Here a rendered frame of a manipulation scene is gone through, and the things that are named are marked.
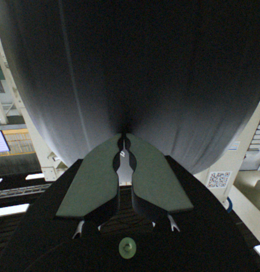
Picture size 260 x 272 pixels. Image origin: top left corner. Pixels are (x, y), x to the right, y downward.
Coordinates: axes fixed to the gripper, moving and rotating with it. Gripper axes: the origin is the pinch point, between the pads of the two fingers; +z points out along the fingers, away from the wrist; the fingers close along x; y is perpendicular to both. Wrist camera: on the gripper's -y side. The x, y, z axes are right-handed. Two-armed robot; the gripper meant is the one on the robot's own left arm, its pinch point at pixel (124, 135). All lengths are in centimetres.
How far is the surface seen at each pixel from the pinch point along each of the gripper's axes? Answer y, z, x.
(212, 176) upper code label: 27.5, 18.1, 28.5
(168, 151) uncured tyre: 3.4, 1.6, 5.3
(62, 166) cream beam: 44, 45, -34
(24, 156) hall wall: 605, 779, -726
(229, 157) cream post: 20.1, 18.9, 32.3
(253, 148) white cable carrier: 17.8, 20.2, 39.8
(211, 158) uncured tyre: 5.5, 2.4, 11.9
